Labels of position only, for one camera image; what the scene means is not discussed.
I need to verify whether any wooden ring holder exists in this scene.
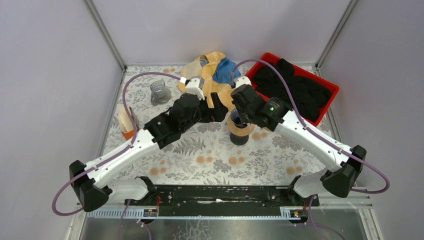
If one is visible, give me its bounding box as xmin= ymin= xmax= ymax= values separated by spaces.
xmin=227 ymin=116 xmax=255 ymax=137

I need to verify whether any dark glass carafe red rim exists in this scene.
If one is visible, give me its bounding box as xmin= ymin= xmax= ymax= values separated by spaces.
xmin=229 ymin=132 xmax=249 ymax=146

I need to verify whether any white paper coffee filter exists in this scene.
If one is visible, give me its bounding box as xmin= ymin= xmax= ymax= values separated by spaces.
xmin=117 ymin=106 xmax=134 ymax=134

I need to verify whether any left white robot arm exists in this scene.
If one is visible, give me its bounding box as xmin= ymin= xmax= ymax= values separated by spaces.
xmin=69 ymin=92 xmax=229 ymax=212

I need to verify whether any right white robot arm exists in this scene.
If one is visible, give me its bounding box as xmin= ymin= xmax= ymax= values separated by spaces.
xmin=231 ymin=84 xmax=366 ymax=206

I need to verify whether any orange filter holder box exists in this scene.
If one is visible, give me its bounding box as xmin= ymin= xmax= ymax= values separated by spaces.
xmin=117 ymin=106 xmax=138 ymax=140

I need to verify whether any clear glass pitcher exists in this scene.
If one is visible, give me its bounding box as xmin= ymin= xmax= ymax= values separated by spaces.
xmin=150 ymin=80 xmax=172 ymax=106

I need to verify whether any yellow cloth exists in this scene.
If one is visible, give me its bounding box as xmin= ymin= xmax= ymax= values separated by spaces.
xmin=180 ymin=51 xmax=235 ymax=112

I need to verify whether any blue cloth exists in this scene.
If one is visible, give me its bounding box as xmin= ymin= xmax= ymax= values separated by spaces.
xmin=212 ymin=57 xmax=237 ymax=85

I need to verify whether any black cloth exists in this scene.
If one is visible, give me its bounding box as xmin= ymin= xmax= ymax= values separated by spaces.
xmin=251 ymin=58 xmax=332 ymax=122

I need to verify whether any red plastic bin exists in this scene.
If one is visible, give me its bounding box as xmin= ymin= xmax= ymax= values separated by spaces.
xmin=246 ymin=52 xmax=340 ymax=126

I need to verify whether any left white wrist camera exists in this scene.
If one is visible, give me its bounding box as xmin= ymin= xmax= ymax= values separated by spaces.
xmin=179 ymin=76 xmax=206 ymax=101

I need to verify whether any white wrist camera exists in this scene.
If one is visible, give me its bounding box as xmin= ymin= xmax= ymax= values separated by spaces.
xmin=233 ymin=76 xmax=252 ymax=89
xmin=179 ymin=76 xmax=206 ymax=101

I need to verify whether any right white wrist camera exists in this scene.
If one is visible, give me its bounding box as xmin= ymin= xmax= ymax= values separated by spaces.
xmin=233 ymin=76 xmax=252 ymax=89

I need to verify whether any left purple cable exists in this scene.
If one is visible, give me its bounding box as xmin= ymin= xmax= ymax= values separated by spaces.
xmin=51 ymin=71 xmax=186 ymax=240

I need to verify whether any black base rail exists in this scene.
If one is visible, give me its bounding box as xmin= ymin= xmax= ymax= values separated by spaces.
xmin=129 ymin=184 xmax=308 ymax=218

